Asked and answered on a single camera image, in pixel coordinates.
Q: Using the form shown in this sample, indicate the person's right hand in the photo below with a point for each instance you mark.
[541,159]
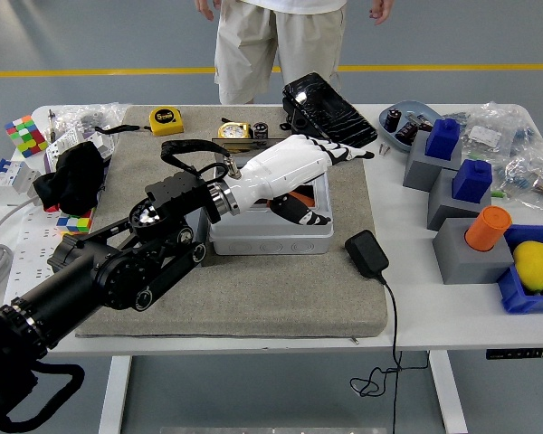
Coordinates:
[204,8]

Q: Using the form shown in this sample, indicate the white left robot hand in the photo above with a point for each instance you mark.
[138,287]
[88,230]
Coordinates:
[285,169]

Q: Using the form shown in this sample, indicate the person's left hand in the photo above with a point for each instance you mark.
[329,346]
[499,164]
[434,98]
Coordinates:
[382,11]

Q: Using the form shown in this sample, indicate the orange cylinder battery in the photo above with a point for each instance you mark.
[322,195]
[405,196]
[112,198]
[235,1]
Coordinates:
[488,228]
[304,198]

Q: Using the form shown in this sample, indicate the grey junction box clear lid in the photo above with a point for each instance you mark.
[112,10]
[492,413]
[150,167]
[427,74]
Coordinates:
[271,244]

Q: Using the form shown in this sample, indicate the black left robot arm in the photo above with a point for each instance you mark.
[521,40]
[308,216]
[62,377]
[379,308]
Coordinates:
[95,271]

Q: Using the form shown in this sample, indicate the black capacitor cylinder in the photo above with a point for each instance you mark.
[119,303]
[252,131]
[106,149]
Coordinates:
[393,119]
[260,130]

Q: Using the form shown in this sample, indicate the person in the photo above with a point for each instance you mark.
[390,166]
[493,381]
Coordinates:
[244,54]

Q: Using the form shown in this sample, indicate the yellow tape measure chrome face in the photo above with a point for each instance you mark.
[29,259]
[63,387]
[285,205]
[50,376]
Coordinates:
[233,130]

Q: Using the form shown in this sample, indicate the glossy black case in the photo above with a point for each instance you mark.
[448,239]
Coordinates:
[326,104]

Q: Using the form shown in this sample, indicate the blue-grey tray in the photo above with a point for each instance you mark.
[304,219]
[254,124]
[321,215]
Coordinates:
[416,108]

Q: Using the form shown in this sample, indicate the black power adapter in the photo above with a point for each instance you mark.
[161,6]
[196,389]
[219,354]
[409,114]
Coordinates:
[366,253]

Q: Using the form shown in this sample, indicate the yellow tape measure black print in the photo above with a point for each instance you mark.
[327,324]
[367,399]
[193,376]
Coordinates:
[165,119]

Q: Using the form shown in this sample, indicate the dark red capacitor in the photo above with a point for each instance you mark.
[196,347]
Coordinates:
[406,131]

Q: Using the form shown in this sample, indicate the grey-brown mat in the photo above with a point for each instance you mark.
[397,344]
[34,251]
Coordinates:
[276,294]

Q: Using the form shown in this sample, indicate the grey holder block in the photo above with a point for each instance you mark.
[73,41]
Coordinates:
[443,203]
[418,172]
[461,267]

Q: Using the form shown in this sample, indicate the blue square block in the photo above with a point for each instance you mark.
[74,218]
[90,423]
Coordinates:
[471,181]
[442,140]

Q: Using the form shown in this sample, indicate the clear bag of small parts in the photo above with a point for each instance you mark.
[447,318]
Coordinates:
[90,115]

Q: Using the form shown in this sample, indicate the clear bag of resistors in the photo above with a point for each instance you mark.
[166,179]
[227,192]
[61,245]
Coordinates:
[488,131]
[534,181]

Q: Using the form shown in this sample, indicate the pen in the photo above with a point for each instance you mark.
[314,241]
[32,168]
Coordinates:
[51,124]

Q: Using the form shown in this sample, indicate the white printed package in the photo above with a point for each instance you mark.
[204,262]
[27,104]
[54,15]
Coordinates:
[61,147]

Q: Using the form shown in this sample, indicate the black cloth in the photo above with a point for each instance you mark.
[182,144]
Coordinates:
[72,176]

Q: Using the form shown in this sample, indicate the small green part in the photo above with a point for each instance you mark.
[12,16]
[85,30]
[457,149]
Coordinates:
[498,194]

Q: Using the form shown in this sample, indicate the small colourful puzzle cube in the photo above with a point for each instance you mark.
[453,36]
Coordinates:
[74,223]

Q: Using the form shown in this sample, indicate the large colourful puzzle cube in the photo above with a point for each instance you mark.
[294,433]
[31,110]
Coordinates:
[26,135]

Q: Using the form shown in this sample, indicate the white circuit breaker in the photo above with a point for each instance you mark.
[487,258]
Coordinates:
[9,181]

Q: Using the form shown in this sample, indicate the white power strip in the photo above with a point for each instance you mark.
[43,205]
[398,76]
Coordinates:
[31,253]

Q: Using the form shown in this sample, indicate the yellow lemon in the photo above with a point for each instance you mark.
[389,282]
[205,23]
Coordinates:
[535,266]

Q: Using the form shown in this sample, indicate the blue plastic bin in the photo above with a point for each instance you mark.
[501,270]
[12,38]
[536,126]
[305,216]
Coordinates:
[520,298]

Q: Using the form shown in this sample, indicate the white table leg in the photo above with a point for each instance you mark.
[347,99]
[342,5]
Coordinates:
[115,398]
[450,398]

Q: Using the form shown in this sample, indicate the black table control panel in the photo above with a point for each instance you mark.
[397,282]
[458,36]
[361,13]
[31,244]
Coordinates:
[520,353]

